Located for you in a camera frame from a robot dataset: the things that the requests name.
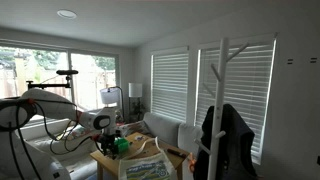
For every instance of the orange octopus plush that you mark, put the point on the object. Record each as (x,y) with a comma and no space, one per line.
(191,162)

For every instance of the black remote control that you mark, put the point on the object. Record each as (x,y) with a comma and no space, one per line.
(179,154)

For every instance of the round ceiling light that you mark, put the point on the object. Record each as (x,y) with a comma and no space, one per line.
(66,14)

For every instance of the green lunch box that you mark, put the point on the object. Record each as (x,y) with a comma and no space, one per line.
(121,144)

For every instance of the white window blind near door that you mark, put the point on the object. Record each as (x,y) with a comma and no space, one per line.
(247,86)

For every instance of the wooden coffee table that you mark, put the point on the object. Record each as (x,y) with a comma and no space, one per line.
(111,166)

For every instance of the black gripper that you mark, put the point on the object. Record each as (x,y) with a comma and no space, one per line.
(108,144)

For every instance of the dark grey jacket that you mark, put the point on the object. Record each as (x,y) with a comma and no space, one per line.
(234,156)

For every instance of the grey sofa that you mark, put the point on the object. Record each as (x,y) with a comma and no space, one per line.
(171,131)

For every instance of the arc floor lamp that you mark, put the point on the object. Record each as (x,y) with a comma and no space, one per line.
(113,97)

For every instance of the white coat rack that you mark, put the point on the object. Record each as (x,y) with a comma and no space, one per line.
(217,133)

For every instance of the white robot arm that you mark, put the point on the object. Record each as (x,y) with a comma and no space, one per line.
(19,160)

